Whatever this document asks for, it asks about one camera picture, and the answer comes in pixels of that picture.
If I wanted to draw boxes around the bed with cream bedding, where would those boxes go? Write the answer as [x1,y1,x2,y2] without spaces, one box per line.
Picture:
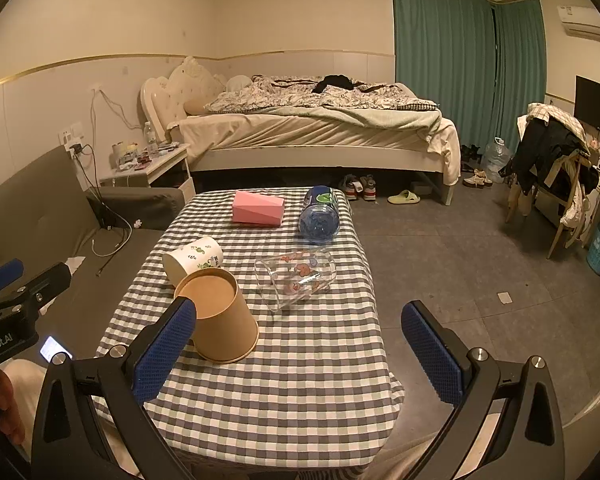
[140,56,460,205]

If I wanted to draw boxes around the wooden chair with clothes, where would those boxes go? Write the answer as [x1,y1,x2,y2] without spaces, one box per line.
[498,102,600,250]

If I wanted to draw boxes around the black television screen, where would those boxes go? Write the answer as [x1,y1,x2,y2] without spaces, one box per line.
[573,76,600,132]

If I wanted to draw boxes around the white printed paper cup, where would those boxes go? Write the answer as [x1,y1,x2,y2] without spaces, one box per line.
[162,236,224,287]

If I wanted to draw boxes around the green slipper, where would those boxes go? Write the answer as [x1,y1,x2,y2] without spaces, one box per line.
[387,190,420,205]

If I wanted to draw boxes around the grey white checkered tablecloth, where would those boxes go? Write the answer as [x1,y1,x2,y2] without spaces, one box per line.
[98,188,404,477]

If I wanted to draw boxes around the large clear water jug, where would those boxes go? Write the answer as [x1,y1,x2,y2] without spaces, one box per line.
[483,136,512,183]

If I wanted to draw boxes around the white air conditioner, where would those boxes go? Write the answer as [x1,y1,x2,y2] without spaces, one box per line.
[557,6,600,41]

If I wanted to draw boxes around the grey sofa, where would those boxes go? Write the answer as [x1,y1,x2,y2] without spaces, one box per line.
[0,148,185,359]

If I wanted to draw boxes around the clear printed glass cup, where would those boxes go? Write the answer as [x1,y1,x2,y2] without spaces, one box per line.
[253,249,337,312]

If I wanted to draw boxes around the white bedside table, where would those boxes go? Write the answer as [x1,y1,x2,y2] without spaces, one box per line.
[99,144,196,202]

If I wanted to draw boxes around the sneaker under bed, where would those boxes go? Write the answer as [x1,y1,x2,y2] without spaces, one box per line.
[340,174,364,202]

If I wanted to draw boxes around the pink faceted box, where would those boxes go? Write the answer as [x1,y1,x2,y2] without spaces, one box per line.
[232,191,285,226]

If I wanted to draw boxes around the brown kraft paper cup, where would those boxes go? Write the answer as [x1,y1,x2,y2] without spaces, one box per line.
[174,268,259,364]

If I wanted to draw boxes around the green curtain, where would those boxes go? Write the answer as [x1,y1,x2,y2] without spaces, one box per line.
[392,0,546,150]

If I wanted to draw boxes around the lit smartphone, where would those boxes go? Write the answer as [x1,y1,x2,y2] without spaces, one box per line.
[38,336,72,363]

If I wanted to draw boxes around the white wall power strip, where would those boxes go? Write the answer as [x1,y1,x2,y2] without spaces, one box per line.
[57,122,84,158]

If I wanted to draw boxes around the person's left hand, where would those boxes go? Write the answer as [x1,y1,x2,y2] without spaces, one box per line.
[0,370,26,445]

